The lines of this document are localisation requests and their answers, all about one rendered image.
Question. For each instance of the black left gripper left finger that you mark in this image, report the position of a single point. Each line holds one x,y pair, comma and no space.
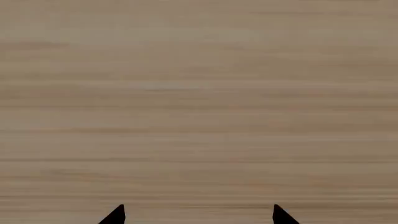
116,217

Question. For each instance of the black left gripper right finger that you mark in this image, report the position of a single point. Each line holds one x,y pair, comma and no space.
281,217

